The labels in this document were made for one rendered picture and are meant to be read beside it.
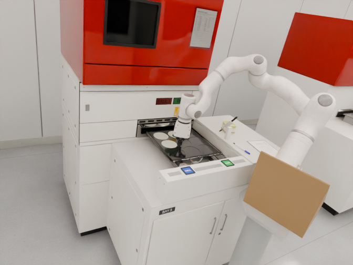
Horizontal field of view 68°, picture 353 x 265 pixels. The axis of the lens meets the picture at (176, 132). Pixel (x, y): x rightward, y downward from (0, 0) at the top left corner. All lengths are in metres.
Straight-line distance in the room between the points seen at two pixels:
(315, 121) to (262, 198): 0.46
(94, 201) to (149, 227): 0.71
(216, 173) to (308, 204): 0.44
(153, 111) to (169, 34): 0.50
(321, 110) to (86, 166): 1.38
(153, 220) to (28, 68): 2.15
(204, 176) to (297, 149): 0.47
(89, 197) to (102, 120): 0.59
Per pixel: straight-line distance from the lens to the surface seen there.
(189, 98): 1.49
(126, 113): 1.69
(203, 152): 1.64
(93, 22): 1.44
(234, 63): 1.60
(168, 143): 1.67
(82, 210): 2.03
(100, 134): 1.70
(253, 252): 1.67
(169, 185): 1.25
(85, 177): 1.86
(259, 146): 1.76
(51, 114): 3.23
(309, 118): 1.45
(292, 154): 1.39
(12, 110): 3.18
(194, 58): 1.72
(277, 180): 1.35
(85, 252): 2.18
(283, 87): 1.53
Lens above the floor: 1.69
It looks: 26 degrees down
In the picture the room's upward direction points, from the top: 11 degrees clockwise
